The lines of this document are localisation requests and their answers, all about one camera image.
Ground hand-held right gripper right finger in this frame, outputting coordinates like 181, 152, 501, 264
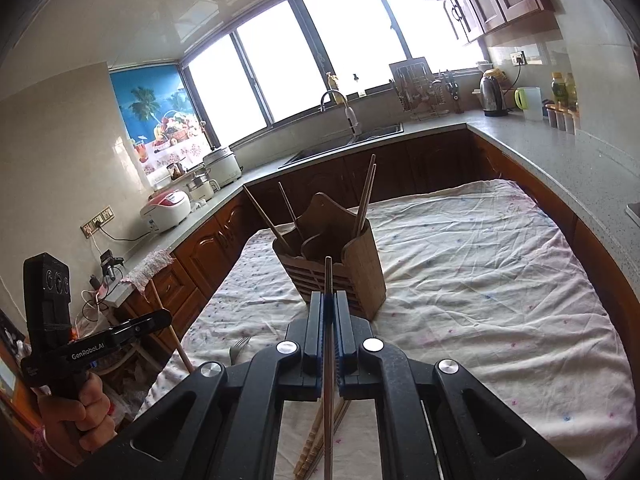
331, 291, 587, 480

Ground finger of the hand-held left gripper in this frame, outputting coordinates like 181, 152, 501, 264
106, 308, 174, 344

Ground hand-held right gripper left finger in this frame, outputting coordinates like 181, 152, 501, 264
75, 292, 331, 480

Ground wooden utensil holder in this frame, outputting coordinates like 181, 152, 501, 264
272, 192, 388, 322

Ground person's left hand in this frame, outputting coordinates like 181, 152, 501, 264
37, 372, 119, 454

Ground wooden pole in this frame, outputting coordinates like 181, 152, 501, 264
149, 284, 195, 374

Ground white lace cloth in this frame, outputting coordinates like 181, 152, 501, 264
119, 249, 176, 291

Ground small black device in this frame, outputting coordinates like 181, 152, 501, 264
99, 249, 125, 281

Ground broad steel fork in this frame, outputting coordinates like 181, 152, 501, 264
228, 336, 251, 367

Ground wooden lower cabinets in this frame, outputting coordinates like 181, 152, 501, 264
114, 127, 640, 392

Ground white and pink rice cooker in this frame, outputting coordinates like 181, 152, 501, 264
139, 189, 192, 234

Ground white floral tablecloth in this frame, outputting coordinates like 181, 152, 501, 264
150, 178, 639, 480

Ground tall white rice cooker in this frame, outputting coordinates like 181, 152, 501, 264
202, 145, 244, 187

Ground steel sink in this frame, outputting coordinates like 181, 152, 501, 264
278, 120, 405, 169

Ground steel kitchen faucet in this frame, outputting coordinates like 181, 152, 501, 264
319, 89, 362, 136

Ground tropical fruit window poster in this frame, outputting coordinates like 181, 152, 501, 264
108, 63, 211, 176

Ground knife and board rack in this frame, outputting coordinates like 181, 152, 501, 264
388, 58, 451, 121

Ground scissors holder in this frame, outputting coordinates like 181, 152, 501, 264
432, 70, 464, 114

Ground grey kitchen countertop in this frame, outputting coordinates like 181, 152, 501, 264
101, 109, 640, 312

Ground kitchen window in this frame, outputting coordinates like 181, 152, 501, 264
172, 0, 482, 147

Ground steel electric kettle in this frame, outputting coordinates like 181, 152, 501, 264
478, 68, 511, 117

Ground green yellow drink bottle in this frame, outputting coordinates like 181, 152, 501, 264
550, 71, 569, 106

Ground wall outlet strip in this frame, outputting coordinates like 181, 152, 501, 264
80, 204, 115, 239

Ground green handled clear pitcher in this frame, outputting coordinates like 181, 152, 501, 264
514, 86, 544, 121

